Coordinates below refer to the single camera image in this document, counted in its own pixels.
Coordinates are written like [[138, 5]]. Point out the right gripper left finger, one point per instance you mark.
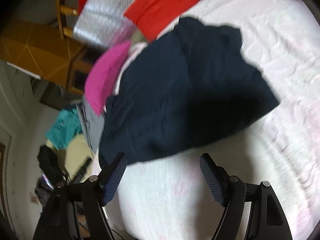
[[59, 219]]

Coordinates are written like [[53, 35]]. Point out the navy blue zip jacket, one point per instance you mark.
[[189, 88]]

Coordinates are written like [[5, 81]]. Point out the cream leather sofa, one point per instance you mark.
[[74, 156]]

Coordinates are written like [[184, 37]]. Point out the dark quilted jacket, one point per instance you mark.
[[43, 189]]

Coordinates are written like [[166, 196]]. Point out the black garment on sofa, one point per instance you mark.
[[52, 164]]

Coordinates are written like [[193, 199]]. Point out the teal garment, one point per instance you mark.
[[64, 129]]

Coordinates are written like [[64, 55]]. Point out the grey garment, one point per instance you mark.
[[92, 125]]

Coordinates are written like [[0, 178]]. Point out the white bed blanket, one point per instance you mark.
[[169, 198]]

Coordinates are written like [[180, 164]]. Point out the magenta pillow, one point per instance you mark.
[[102, 77]]

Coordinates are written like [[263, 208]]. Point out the silver foil headboard panel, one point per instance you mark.
[[102, 23]]

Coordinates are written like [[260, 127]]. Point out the red pillow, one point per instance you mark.
[[152, 16]]

